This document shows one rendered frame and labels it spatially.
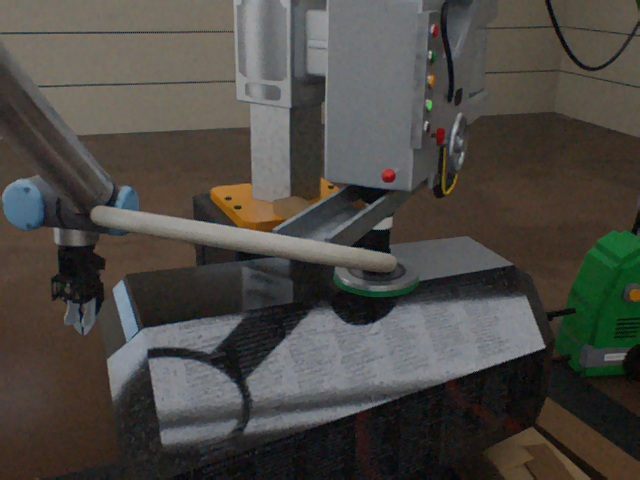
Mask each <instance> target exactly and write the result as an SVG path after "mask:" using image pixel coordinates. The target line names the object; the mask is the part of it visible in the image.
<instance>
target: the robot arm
mask: <svg viewBox="0 0 640 480"><path fill-rule="evenodd" d="M0 135H1V137H2V138H3V139H4V140H6V141H7V142H8V143H9V144H10V145H11V147H12V148H13V149H14V150H15V151H16V152H17V153H18V155H19V156H20V157H22V158H23V159H24V160H25V161H26V162H27V163H28V164H29V166H30V167H31V168H32V169H33V170H34V171H35V173H36V174H38V175H36V176H33V177H30V178H26V179H18V180H16V181H15V182H13V183H11V184H10V185H8V187H7V189H6V190H5V192H4V194H2V197H3V200H1V204H3V210H4V213H5V215H6V217H7V219H8V220H9V221H10V222H11V223H12V224H13V226H14V227H15V228H17V229H20V230H24V231H29V230H31V231H32V230H37V229H39V228H40V227H50V228H52V241H54V242H55V243H57V244H59V250H58V268H59V272H58V273H57V274H55V275H54V276H52V277H50V281H51V300H52V301H55V300H56V299H57V298H58V296H60V299H61V300H63V301H64V302H65V303H66V305H67V313H66V315H65V317H64V323H65V324H66V325H69V324H74V326H75V327H76V330H77V331H78V332H79V334H80V335H84V336H85V335H86V334H87V333H88V331H89V330H91V328H92V326H93V325H94V323H95V320H96V318H97V316H98V314H99V312H100V310H101V306H102V304H103V301H104V289H103V284H104V283H103V282H101V279H100V275H101V274H100V273H99V272H98V271H99V270H104V268H105V260H106V259H104V258H103V257H101V256H99V255H98V254H96V253H95V252H93V250H95V243H96V242H97V241H98V240H99V233H102V234H110V235H111V236H114V235H121V236H122V235H127V234H128V233H129V232H126V231H120V230H115V229H111V228H105V227H101V226H98V225H96V223H94V222H93V221H92V219H91V211H92V210H93V209H94V208H95V207H97V206H105V207H112V208H119V209H125V210H132V211H138V196H137V193H136V191H135V190H134V189H133V188H131V187H128V186H118V185H116V184H115V182H114V180H113V179H112V178H111V176H110V175H109V174H107V173H106V172H104V171H103V170H102V168H101V167H100V166H99V164H98V163H97V162H96V160H95V158H94V157H93V156H92V154H90V153H89V152H88V151H87V149H86V148H85V147H84V145H83V144H82V143H81V141H80V139H79V138H78V137H77V135H76V134H75V133H73V132H72V130H71V129H70V128H69V126H68V125H67V124H66V122H65V120H64V119H63V118H62V117H61V115H60V114H59V113H58V112H57V111H56V110H55V109H54V108H53V106H52V104H51V103H50V101H49V100H48V99H47V98H46V96H45V95H44V94H43V92H41V91H40V90H39V89H38V86H37V85H36V84H35V82H34V81H33V80H32V79H31V77H30V76H29V75H28V73H27V72H25V71H24V70H23V67H22V66H21V65H20V63H19V62H18V61H17V60H16V58H15V57H14V56H13V54H12V53H10V51H9V50H8V48H7V47H6V46H5V45H4V43H3V42H2V41H1V39H0ZM55 282H56V294H55V295H54V283H55ZM58 282H60V291H59V292H58ZM82 304H83V306H84V309H85V313H84V315H83V313H82V311H81V306H82Z"/></svg>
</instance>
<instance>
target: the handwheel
mask: <svg viewBox="0 0 640 480"><path fill-rule="evenodd" d="M459 124H460V130H459V133H458V134H457V131H458V127H459ZM467 143H468V121H467V116H466V115H465V114H464V113H462V112H460V113H458V114H456V115H455V118H454V120H453V122H452V125H451V129H450V133H449V139H446V138H445V141H444V143H442V144H441V145H437V144H436V146H439V147H448V148H447V164H448V169H449V171H450V172H451V173H452V174H456V173H458V172H459V170H460V168H461V166H462V163H463V160H465V155H466V150H467Z"/></svg>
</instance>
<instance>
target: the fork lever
mask: <svg viewBox="0 0 640 480"><path fill-rule="evenodd" d="M440 178H441V174H440V172H436V174H435V176H434V182H435V184H436V185H439V183H440ZM427 185H428V177H427V178H426V180H424V181H423V182H422V183H421V184H419V185H418V186H417V187H416V188H415V189H414V190H412V191H410V192H405V191H397V190H391V191H389V192H388V193H387V194H385V195H384V196H381V197H380V198H379V199H377V201H376V202H374V203H373V204H372V205H370V206H369V207H367V208H366V209H363V208H355V207H349V206H350V205H352V204H353V203H355V202H356V201H358V200H359V198H360V193H361V188H359V186H356V185H346V186H345V187H343V188H341V189H339V190H337V191H335V192H333V193H332V194H330V195H328V196H327V197H325V198H323V200H322V201H320V202H318V203H317V204H314V205H312V206H311V207H309V208H307V209H306V210H304V211H302V212H301V213H299V214H297V215H296V216H293V217H291V218H290V219H288V220H286V221H285V223H283V224H281V225H279V226H278V227H276V228H274V229H273V234H278V235H284V236H290V237H297V238H303V239H309V240H315V241H321V242H327V243H333V244H340V246H346V247H350V246H352V244H353V243H354V242H355V241H357V240H358V239H359V238H360V237H363V236H364V235H365V234H366V233H368V232H369V231H370V230H371V229H373V228H374V227H375V226H376V225H378V224H379V223H380V221H381V220H384V219H385V218H386V217H387V216H389V215H390V214H391V213H392V212H394V211H395V210H396V209H397V208H399V207H400V206H401V205H402V204H403V203H406V202H407V201H408V199H409V198H411V197H412V196H413V195H414V194H416V193H417V192H418V191H419V190H421V189H422V188H423V187H424V186H427Z"/></svg>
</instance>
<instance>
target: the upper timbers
mask: <svg viewBox="0 0 640 480"><path fill-rule="evenodd" d="M510 438H511V439H512V440H515V441H516V442H517V443H518V444H519V445H520V447H522V445H525V446H531V444H535V445H539V443H546V445H548V446H549V447H550V448H551V450H552V451H553V452H554V453H555V455H556V456H557V457H558V458H559V461H560V462H561V463H562V464H564V465H565V467H566V468H567V469H568V470H569V472H570V473H571V474H572V475H573V478H574V479H575V480H591V479H590V478H589V477H588V476H586V474H585V473H584V472H583V471H582V470H581V469H580V468H578V467H576V466H575V465H574V464H573V463H572V462H571V461H570V460H569V458H567V457H566V456H565V455H563V454H562V453H561V452H560V451H559V450H557V449H556V448H555V447H554V446H553V445H552V444H551V442H550V441H547V440H546V439H545V438H544V437H543V436H542V435H541V434H540V433H538V432H537V431H536V430H535V429H534V428H533V427H531V428H529V429H527V430H525V431H523V432H521V433H519V434H517V435H515V436H511V437H510ZM464 461H465V463H466V464H467V465H468V466H469V467H470V468H471V471H472V472H473V473H475V474H476V475H477V476H478V478H479V479H480V480H536V479H535V478H534V477H533V475H532V474H531V473H530V471H529V470H527V469H526V467H525V466H521V467H517V468H514V469H511V470H507V471H504V472H501V473H499V472H498V471H497V470H496V469H495V468H494V466H492V465H491V464H490V463H489V462H487V461H486V460H485V459H484V458H483V457H482V456H481V455H480V454H479V453H478V454H476V455H473V456H471V457H469V458H467V459H464Z"/></svg>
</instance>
